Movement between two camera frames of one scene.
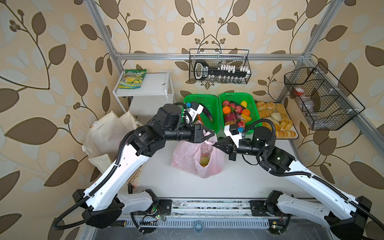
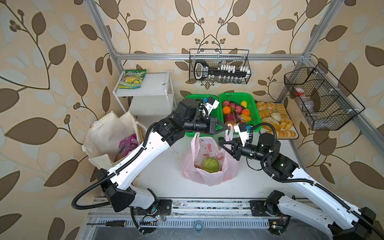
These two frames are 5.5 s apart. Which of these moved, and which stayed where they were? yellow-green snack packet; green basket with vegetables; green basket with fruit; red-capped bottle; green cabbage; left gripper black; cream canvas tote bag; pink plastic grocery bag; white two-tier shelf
Moved: left gripper black; green cabbage; pink plastic grocery bag
Stayed: green basket with fruit; green basket with vegetables; red-capped bottle; white two-tier shelf; cream canvas tote bag; yellow-green snack packet
